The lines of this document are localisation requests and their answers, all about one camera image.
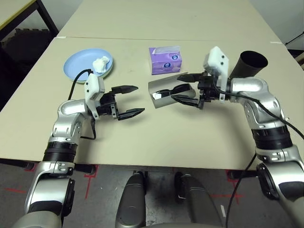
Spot thin black stand pole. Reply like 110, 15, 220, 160
284, 32, 304, 46

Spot grey robot right leg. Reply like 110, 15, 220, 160
174, 173, 224, 228

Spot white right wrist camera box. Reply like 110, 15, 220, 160
203, 46, 230, 103

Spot red floor tape line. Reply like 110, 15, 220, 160
3, 187, 27, 194

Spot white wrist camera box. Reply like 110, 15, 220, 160
203, 46, 230, 103
85, 73, 105, 119

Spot pale blue plate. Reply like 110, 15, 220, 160
63, 48, 114, 83

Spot black cup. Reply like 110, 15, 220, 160
231, 50, 269, 78

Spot red floor tape cross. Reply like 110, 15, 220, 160
84, 165, 98, 199
211, 170, 244, 205

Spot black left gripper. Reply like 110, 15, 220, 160
96, 85, 145, 121

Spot side table black frame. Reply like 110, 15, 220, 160
0, 0, 59, 38

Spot wooden furniture frame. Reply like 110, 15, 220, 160
294, 52, 304, 71

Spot grey glasses case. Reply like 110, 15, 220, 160
147, 71, 199, 109

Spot white tissue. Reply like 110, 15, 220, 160
92, 56, 110, 74

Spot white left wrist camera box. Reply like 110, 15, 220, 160
85, 73, 105, 119

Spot grey robot leg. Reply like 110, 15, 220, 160
115, 171, 147, 228
174, 173, 224, 228

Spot grey robot left leg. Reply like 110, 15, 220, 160
115, 171, 147, 228

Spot black table base foot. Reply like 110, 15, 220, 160
0, 158, 36, 171
75, 163, 97, 176
227, 170, 261, 182

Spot black sunglasses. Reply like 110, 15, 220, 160
152, 83, 198, 100

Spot purple tissue pack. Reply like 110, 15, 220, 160
148, 46, 181, 76

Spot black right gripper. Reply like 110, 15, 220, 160
171, 71, 225, 111

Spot pale green plate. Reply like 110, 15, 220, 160
71, 63, 114, 84

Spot black foam floor mat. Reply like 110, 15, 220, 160
0, 28, 57, 110

